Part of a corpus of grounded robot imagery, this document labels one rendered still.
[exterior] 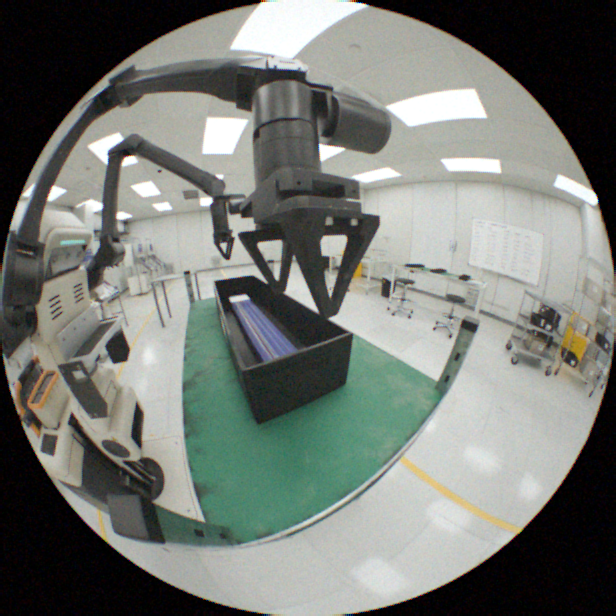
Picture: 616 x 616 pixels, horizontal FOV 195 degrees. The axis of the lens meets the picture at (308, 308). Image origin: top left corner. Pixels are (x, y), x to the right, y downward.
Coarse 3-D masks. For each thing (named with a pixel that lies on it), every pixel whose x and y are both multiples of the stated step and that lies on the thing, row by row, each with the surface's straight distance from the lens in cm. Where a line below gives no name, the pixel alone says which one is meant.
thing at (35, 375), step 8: (32, 376) 113; (40, 376) 115; (24, 384) 110; (32, 384) 110; (24, 392) 108; (24, 400) 107; (24, 408) 106; (24, 416) 97; (32, 416) 105; (40, 424) 105
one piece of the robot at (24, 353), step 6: (24, 342) 50; (18, 348) 49; (24, 348) 49; (18, 354) 48; (24, 354) 49; (30, 354) 49; (12, 360) 52; (18, 360) 48; (24, 360) 48; (12, 366) 54; (18, 366) 50; (24, 366) 48
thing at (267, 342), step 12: (240, 300) 66; (240, 312) 55; (252, 312) 54; (240, 324) 52; (252, 324) 47; (264, 324) 46; (252, 336) 41; (264, 336) 40; (276, 336) 40; (252, 348) 42; (264, 348) 36; (276, 348) 36; (288, 348) 36; (264, 360) 33
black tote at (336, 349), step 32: (224, 288) 75; (256, 288) 73; (224, 320) 35; (288, 320) 47; (320, 320) 34; (320, 352) 25; (256, 384) 23; (288, 384) 26; (320, 384) 30; (256, 416) 28
